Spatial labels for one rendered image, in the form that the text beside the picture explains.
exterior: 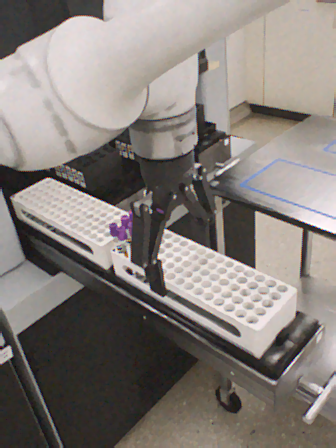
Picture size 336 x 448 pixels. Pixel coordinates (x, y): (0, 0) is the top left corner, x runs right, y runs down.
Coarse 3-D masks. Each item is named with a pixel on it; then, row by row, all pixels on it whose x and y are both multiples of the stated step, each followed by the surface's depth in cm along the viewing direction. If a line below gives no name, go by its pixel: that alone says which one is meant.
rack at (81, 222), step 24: (24, 192) 98; (48, 192) 98; (72, 192) 97; (24, 216) 98; (48, 216) 90; (72, 216) 89; (96, 216) 88; (120, 216) 87; (72, 240) 92; (96, 240) 82
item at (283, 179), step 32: (320, 128) 118; (256, 160) 108; (288, 160) 106; (320, 160) 104; (224, 192) 98; (256, 192) 97; (288, 192) 95; (320, 192) 94; (320, 224) 85; (320, 288) 147; (320, 320) 137; (224, 384) 139; (320, 384) 120
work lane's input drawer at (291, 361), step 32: (64, 256) 88; (96, 288) 85; (128, 288) 78; (160, 320) 74; (192, 320) 70; (192, 352) 71; (224, 352) 66; (288, 352) 63; (320, 352) 70; (256, 384) 63; (288, 384) 64
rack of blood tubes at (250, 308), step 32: (160, 256) 75; (192, 256) 75; (224, 256) 73; (192, 288) 70; (224, 288) 68; (256, 288) 68; (288, 288) 66; (224, 320) 70; (256, 320) 63; (288, 320) 67; (256, 352) 63
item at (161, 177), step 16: (144, 160) 61; (176, 160) 60; (192, 160) 62; (144, 176) 63; (160, 176) 61; (176, 176) 61; (192, 176) 68; (160, 192) 63; (176, 192) 66; (160, 208) 66
